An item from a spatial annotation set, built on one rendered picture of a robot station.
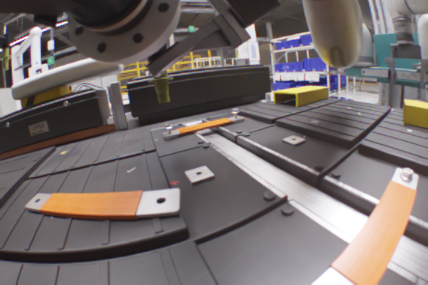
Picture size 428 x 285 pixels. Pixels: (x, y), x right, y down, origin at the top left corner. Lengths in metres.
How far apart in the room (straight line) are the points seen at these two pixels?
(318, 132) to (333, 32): 0.17
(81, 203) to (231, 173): 0.13
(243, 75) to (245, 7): 0.36
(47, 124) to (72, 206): 0.37
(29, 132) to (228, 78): 0.57
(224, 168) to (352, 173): 0.12
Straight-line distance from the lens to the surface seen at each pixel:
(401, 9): 0.79
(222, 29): 0.18
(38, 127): 0.53
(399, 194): 0.16
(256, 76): 0.55
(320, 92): 0.47
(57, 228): 0.15
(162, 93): 0.28
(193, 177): 0.16
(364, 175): 0.18
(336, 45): 0.34
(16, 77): 4.13
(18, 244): 0.17
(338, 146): 0.23
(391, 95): 1.33
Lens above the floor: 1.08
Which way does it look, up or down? 15 degrees down
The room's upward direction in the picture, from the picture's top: 7 degrees counter-clockwise
